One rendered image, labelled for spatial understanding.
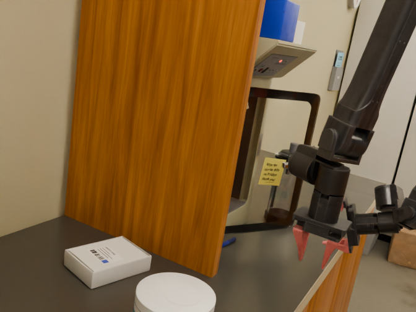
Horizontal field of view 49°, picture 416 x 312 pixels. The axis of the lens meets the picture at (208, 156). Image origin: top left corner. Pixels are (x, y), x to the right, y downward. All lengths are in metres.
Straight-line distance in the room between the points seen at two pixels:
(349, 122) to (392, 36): 0.16
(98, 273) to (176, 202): 0.25
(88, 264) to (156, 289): 0.31
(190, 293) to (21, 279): 0.43
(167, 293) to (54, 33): 0.75
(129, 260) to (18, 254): 0.26
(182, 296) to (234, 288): 0.36
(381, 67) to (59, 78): 0.81
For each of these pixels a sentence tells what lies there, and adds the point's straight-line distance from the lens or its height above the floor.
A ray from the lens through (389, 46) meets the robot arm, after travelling 0.84.
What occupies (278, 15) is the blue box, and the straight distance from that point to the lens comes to 1.08.
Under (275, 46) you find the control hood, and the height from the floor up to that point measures 1.49.
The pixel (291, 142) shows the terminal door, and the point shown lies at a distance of 1.27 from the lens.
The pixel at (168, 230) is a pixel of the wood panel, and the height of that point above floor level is 1.01.
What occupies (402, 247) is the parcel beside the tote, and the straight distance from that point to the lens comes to 3.95.
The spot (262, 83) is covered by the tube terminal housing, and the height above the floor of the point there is 1.39.
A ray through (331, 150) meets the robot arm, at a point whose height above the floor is 1.33.
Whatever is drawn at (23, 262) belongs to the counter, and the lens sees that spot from 1.14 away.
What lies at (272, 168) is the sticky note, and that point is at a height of 1.18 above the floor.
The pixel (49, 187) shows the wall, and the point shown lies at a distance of 1.35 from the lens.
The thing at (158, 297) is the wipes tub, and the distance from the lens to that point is 0.75.
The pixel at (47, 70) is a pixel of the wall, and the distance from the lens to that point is 1.25.
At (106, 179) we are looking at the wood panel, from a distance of 1.24.
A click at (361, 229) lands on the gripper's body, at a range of 1.29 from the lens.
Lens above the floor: 1.49
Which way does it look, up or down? 14 degrees down
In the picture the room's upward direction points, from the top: 9 degrees clockwise
